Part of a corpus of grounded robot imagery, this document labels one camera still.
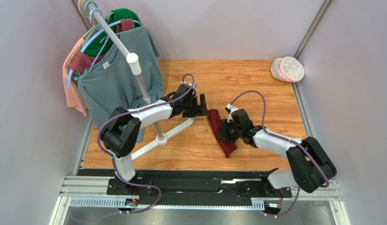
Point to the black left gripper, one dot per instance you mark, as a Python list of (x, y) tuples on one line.
[(199, 110)]

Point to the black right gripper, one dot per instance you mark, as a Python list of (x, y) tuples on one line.
[(226, 130)]

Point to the dark red cloth napkin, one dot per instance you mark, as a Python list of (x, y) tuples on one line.
[(218, 127)]

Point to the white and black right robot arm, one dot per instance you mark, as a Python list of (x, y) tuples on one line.
[(310, 166)]

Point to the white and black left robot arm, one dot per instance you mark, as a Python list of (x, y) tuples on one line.
[(118, 136)]

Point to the silver and white clothes rack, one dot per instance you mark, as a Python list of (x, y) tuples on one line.
[(133, 61)]

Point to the white and pink mesh bag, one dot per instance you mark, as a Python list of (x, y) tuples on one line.
[(287, 69)]

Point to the blue-grey t-shirt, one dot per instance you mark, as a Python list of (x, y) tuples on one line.
[(110, 83)]

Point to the green t-shirt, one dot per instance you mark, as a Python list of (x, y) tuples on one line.
[(102, 40)]

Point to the pink t-shirt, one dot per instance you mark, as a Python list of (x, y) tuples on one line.
[(73, 96)]

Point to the dark red t-shirt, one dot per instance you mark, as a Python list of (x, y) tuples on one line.
[(82, 61)]

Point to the light blue clothes hanger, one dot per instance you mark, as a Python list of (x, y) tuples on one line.
[(93, 32)]

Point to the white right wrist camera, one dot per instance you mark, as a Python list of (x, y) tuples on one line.
[(230, 109)]

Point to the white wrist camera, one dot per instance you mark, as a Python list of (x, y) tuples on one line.
[(193, 85), (230, 109)]

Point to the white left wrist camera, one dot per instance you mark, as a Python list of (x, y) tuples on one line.
[(193, 85)]

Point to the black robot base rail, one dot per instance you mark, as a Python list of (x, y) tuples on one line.
[(190, 189)]

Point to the aluminium frame post right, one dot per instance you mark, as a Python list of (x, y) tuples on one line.
[(325, 6)]

